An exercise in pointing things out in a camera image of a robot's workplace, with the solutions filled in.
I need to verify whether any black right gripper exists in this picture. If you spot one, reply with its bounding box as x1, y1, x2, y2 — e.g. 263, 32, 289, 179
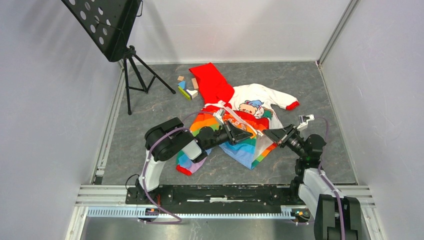
262, 123, 306, 158

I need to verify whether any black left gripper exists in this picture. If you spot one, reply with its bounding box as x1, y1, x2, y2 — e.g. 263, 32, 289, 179
204, 119, 253, 150

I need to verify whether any rainbow and white kids jacket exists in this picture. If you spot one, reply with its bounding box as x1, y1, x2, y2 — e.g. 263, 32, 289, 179
189, 62, 300, 170

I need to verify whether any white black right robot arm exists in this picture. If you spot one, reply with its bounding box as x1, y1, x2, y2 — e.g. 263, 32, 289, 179
263, 124, 363, 240

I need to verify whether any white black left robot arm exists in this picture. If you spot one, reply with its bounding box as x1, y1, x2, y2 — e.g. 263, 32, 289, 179
135, 117, 253, 204

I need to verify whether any beige wooden block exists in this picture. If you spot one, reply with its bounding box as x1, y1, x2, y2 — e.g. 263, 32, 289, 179
186, 89, 199, 100

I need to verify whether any long wooden block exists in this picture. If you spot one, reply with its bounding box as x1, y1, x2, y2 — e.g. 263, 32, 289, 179
191, 78, 199, 90

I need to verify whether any green yellow wooden block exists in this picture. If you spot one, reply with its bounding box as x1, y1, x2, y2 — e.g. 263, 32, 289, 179
178, 86, 192, 101

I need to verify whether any blue wooden block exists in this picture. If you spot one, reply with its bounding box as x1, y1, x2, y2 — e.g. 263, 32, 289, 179
178, 80, 187, 90

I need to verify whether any black perforated music stand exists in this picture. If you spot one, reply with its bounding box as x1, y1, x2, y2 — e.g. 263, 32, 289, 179
62, 0, 176, 115

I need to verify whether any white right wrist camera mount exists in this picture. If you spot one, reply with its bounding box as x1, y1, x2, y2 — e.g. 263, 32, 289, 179
296, 114, 315, 131

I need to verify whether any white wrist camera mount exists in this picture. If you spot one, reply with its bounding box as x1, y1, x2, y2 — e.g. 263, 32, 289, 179
213, 108, 226, 126
296, 114, 315, 131

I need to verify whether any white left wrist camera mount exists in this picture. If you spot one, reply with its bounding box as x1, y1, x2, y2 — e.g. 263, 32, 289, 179
213, 108, 226, 126

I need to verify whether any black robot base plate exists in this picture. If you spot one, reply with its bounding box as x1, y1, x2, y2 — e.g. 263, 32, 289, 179
125, 184, 305, 214

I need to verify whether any corner aluminium wall profile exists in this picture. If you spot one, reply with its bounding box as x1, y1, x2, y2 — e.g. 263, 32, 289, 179
316, 0, 360, 69

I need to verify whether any aluminium frame rail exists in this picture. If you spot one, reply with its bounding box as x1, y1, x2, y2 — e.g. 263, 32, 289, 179
75, 184, 376, 220

